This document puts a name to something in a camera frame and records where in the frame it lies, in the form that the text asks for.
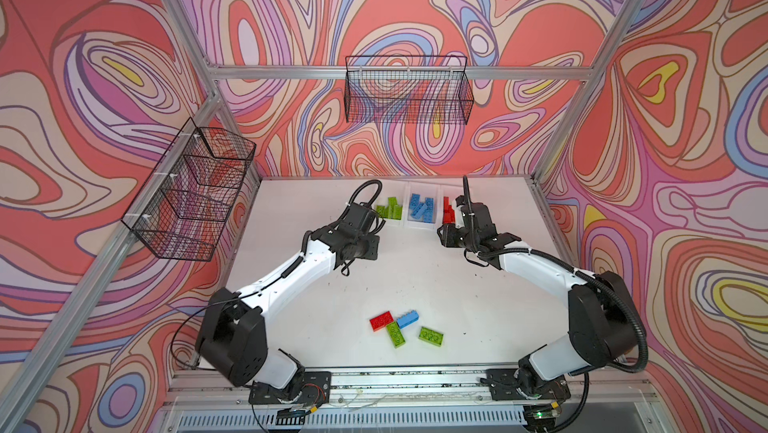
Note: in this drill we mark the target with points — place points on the red lego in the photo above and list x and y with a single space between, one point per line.
381 321
447 206
449 216

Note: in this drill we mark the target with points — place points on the left white plastic bin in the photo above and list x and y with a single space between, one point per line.
393 188

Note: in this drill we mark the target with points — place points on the left black wire basket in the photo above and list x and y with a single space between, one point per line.
199 178

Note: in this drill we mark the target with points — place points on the aluminium front rail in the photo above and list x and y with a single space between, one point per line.
424 385

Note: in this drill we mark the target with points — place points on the black wire basket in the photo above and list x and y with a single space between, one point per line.
407 89
199 178

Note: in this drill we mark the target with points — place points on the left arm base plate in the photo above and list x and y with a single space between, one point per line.
307 388

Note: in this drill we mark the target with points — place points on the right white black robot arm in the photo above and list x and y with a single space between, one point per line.
604 326

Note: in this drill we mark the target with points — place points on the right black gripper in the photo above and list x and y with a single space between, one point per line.
448 236

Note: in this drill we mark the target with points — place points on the back black wire basket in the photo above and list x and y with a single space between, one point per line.
407 89

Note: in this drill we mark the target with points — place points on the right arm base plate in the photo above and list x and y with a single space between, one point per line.
504 384

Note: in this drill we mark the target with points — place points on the blue lego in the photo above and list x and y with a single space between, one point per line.
415 211
414 200
427 210
407 319

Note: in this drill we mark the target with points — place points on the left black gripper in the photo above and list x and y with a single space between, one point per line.
375 242

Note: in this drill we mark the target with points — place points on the white vented cable duct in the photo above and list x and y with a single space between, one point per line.
352 420

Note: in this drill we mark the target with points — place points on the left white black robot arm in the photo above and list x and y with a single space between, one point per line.
233 337

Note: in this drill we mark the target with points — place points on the middle white plastic bin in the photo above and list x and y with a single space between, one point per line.
424 190

